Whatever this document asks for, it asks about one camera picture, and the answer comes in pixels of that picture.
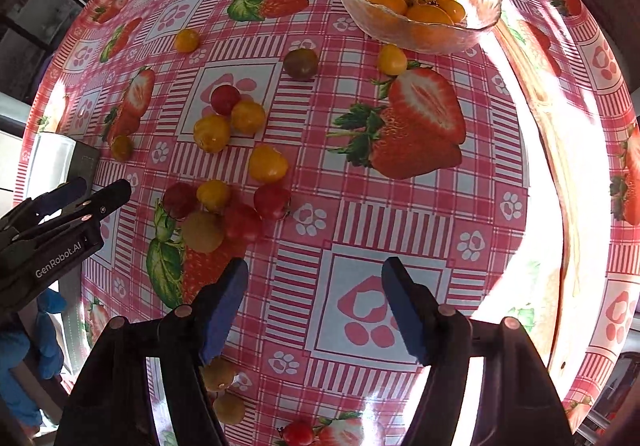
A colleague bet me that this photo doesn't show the red checkered strawberry tablecloth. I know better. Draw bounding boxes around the red checkered strawberry tablecloth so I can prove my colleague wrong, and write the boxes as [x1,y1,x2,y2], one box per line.
[20,0,640,446]

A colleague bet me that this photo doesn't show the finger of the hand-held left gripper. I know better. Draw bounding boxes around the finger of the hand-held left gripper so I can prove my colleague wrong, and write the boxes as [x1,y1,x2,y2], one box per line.
[0,177,89,236]
[9,179,133,249]

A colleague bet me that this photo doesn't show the silver metal box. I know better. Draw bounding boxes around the silver metal box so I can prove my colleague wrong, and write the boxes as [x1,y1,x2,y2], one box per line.
[30,132,101,197]

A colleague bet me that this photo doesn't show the red cherry tomato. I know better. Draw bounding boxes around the red cherry tomato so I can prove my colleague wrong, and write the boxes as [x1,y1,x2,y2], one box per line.
[162,182,198,219]
[282,420,315,446]
[222,202,263,243]
[253,183,292,221]
[210,84,242,116]

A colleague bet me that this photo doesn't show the small orange cherry tomato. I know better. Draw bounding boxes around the small orange cherry tomato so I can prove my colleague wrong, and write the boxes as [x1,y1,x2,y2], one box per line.
[110,135,134,162]

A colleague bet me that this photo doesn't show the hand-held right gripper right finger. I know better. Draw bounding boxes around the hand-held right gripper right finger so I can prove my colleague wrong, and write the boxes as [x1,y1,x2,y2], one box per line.
[382,256,574,446]

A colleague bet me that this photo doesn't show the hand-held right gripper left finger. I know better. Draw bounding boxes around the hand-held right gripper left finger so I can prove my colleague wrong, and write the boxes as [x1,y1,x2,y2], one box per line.
[54,258,250,446]

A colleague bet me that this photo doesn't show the green-yellow cherry tomato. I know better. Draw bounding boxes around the green-yellow cherry tomato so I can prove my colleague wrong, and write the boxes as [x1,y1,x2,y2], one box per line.
[181,211,225,253]
[201,357,237,392]
[212,392,246,425]

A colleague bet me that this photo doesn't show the person's left hand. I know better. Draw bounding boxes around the person's left hand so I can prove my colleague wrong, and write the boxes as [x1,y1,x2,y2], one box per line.
[0,288,67,428]

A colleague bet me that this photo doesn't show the yellow cherry tomato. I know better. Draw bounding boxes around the yellow cherry tomato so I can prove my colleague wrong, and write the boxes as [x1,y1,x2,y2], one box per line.
[377,44,408,76]
[248,145,289,184]
[196,179,232,213]
[193,114,232,153]
[230,99,266,135]
[173,28,201,54]

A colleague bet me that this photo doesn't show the dark brown cherry tomato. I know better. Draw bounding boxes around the dark brown cherry tomato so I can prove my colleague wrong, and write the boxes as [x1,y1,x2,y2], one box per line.
[283,48,319,81]

